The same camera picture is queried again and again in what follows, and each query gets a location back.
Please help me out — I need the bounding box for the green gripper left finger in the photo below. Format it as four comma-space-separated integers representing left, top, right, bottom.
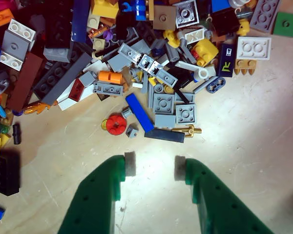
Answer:
57, 152, 137, 234

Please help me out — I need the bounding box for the black lego brick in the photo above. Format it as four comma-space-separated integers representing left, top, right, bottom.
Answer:
0, 150, 21, 197

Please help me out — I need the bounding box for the yellow lego minifigure head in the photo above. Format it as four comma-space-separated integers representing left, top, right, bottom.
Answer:
236, 19, 250, 37

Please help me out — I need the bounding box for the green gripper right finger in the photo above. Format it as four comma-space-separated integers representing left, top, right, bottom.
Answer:
175, 155, 275, 234

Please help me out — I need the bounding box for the tan lego teeth piece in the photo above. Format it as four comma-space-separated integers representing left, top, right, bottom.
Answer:
234, 59, 257, 76

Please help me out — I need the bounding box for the grey lego plate with holes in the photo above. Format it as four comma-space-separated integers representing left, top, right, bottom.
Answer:
92, 81, 124, 98

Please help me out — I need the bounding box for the navy printed lego tile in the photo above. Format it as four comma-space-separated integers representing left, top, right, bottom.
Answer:
216, 43, 236, 78

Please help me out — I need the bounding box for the gold lego accessory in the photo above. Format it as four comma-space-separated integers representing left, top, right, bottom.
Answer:
171, 124, 202, 138

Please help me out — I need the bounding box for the dark navy lego tile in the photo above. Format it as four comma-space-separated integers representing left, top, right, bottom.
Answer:
144, 128, 186, 144

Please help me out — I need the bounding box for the yellow lego plate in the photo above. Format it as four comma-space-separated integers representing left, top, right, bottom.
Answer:
91, 0, 120, 19

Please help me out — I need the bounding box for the grey lego plate underside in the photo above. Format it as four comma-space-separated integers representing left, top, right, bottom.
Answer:
175, 0, 200, 29

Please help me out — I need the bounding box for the dark blue long lego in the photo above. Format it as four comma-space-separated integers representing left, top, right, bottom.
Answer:
71, 0, 91, 44

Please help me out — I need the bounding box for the grey smooth lego brick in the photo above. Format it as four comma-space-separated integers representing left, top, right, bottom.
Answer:
154, 114, 177, 129

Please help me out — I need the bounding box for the white and dark red lego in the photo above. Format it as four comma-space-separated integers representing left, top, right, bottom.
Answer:
56, 71, 98, 112

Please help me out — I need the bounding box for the red round lego plate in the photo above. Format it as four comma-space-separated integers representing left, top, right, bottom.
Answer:
106, 114, 126, 136

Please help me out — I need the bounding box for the orange translucent lego flame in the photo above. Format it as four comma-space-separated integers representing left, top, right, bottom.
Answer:
23, 102, 51, 115

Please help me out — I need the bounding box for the green lego tile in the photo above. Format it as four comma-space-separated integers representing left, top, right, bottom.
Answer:
272, 11, 293, 39

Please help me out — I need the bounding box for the white lego technic beam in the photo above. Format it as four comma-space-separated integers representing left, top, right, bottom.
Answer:
175, 60, 209, 80

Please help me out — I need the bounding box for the brown lego tile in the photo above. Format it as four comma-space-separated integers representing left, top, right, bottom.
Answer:
153, 4, 177, 31

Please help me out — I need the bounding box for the orange lego plate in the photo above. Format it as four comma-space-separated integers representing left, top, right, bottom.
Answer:
0, 9, 15, 29

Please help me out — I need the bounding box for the yellow lego brick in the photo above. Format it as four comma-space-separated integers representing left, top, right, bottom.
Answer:
191, 39, 220, 68

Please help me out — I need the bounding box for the grey rectangular lego plate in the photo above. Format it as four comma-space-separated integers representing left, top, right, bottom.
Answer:
249, 0, 282, 34

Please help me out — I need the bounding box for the black lego pin connector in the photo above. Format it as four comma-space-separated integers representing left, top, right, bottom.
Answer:
12, 123, 22, 145

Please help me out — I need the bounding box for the dark grey long lego plate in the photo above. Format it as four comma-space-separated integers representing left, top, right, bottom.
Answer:
33, 52, 92, 107

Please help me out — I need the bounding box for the orange lego cylinder piece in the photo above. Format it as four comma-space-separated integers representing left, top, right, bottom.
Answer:
98, 70, 123, 85

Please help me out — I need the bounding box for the white square lego plate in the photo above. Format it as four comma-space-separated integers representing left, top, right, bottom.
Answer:
235, 36, 272, 61

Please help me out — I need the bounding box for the grey square lego plate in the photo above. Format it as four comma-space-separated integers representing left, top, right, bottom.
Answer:
175, 104, 197, 125
152, 92, 176, 115

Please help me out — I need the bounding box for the blue long lego tile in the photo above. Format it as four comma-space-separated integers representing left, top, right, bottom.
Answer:
125, 93, 155, 134

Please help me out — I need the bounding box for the dark red lego brick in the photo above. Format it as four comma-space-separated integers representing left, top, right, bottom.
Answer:
6, 52, 44, 113

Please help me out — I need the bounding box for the white small lego brick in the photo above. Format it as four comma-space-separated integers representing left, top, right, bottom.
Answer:
7, 19, 37, 42

